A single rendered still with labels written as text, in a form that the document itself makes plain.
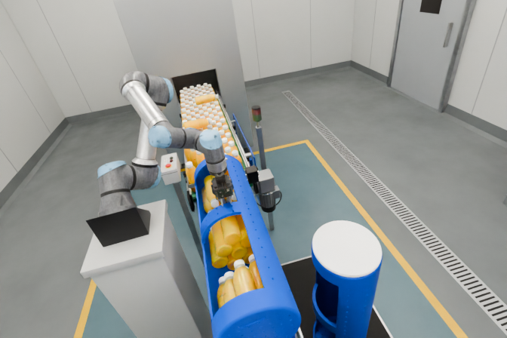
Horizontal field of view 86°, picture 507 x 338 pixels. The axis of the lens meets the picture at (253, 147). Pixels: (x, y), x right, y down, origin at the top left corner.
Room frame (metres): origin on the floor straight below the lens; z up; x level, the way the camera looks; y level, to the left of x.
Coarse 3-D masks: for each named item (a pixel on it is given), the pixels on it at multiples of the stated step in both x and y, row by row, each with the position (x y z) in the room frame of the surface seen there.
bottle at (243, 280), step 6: (240, 264) 0.60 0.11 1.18; (240, 270) 0.57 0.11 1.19; (246, 270) 0.57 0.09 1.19; (234, 276) 0.56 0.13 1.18; (240, 276) 0.55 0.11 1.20; (246, 276) 0.55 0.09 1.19; (252, 276) 0.55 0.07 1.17; (234, 282) 0.54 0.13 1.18; (240, 282) 0.53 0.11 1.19; (246, 282) 0.52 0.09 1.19; (252, 282) 0.53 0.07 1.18; (240, 288) 0.51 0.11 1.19; (246, 288) 0.50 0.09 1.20; (252, 288) 0.50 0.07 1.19; (240, 294) 0.49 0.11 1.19
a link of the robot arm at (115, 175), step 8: (104, 168) 0.98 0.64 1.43; (112, 168) 0.98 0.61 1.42; (120, 168) 1.00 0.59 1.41; (128, 168) 1.02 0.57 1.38; (104, 176) 0.96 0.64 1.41; (112, 176) 0.96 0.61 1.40; (120, 176) 0.97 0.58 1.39; (128, 176) 0.99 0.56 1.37; (136, 176) 1.01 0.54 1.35; (104, 184) 0.93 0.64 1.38; (112, 184) 0.93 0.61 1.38; (120, 184) 0.94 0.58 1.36; (128, 184) 0.97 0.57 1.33
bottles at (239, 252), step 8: (232, 200) 1.09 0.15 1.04; (208, 208) 1.03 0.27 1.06; (208, 240) 0.84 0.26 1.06; (240, 248) 0.74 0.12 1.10; (248, 248) 0.77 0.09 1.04; (216, 256) 0.73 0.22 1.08; (232, 256) 0.73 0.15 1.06; (240, 256) 0.74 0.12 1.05; (248, 256) 0.74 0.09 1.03; (216, 264) 0.72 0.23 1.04; (224, 264) 0.72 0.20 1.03; (232, 264) 0.73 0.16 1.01; (224, 280) 0.63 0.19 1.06
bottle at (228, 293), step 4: (232, 276) 0.60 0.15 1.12; (228, 280) 0.58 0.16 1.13; (232, 280) 0.58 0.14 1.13; (224, 284) 0.57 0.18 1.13; (228, 284) 0.56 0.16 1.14; (232, 284) 0.56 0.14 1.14; (224, 288) 0.55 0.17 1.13; (228, 288) 0.54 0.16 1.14; (232, 288) 0.54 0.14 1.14; (224, 292) 0.54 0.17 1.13; (228, 292) 0.53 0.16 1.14; (232, 292) 0.53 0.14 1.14; (224, 296) 0.53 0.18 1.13; (228, 296) 0.52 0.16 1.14; (232, 296) 0.52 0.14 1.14; (224, 300) 0.52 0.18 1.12; (228, 300) 0.51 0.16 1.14
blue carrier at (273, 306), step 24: (240, 168) 1.18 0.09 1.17; (240, 192) 0.94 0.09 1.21; (216, 216) 0.81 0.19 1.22; (264, 240) 0.68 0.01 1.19; (264, 264) 0.57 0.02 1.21; (216, 288) 0.62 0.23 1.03; (264, 288) 0.48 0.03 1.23; (288, 288) 0.51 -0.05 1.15; (216, 312) 0.45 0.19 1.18; (240, 312) 0.41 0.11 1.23; (264, 312) 0.41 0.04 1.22; (288, 312) 0.42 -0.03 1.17; (216, 336) 0.39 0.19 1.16; (240, 336) 0.40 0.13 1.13; (264, 336) 0.41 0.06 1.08; (288, 336) 0.42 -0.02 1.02
